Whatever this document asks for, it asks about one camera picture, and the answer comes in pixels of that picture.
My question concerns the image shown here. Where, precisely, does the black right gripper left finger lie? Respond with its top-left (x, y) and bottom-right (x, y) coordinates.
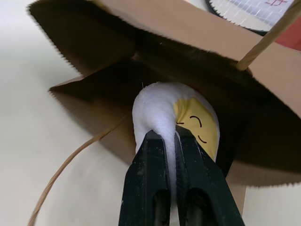
top-left (118, 130), bottom-right (172, 226)

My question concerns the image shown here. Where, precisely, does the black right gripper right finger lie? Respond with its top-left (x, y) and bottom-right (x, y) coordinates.
top-left (174, 126), bottom-right (244, 226)

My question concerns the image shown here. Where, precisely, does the white fried egg plush toy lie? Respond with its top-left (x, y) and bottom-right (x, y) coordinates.
top-left (132, 81), bottom-right (221, 205)

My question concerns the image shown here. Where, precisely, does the brown paper bag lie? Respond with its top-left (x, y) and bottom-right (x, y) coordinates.
top-left (27, 0), bottom-right (301, 226)

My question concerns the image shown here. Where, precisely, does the red flat object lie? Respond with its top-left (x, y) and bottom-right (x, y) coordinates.
top-left (274, 16), bottom-right (301, 50)

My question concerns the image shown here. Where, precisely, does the round black-rimmed gridded object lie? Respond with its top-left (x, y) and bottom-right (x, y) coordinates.
top-left (204, 0), bottom-right (294, 33)

